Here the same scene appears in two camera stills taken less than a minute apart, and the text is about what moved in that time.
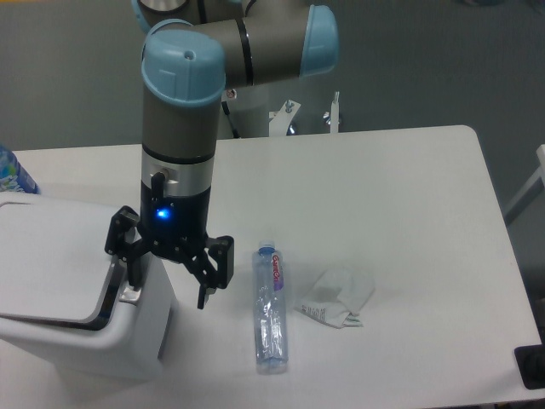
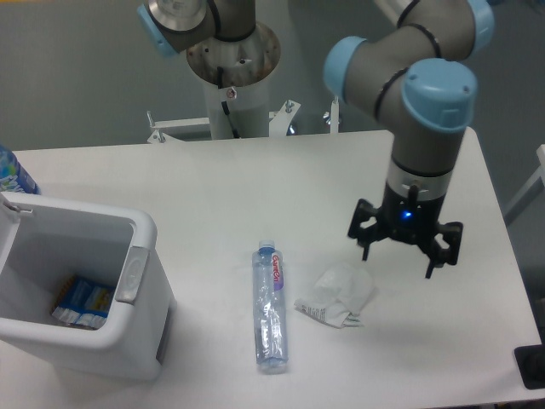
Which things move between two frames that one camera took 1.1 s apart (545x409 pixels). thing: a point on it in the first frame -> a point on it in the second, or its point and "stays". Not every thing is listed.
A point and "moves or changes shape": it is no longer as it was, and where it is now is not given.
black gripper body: x=175 y=227 -> x=407 y=216
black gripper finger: x=123 y=239 -> x=364 y=227
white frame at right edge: x=535 y=187 stays
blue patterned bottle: x=14 y=176 stays
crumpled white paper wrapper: x=336 y=297 stays
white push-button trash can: x=66 y=307 moves or changes shape
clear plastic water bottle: x=269 y=313 stays
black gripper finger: x=214 y=268 -> x=451 y=233
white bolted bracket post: x=335 y=113 stays
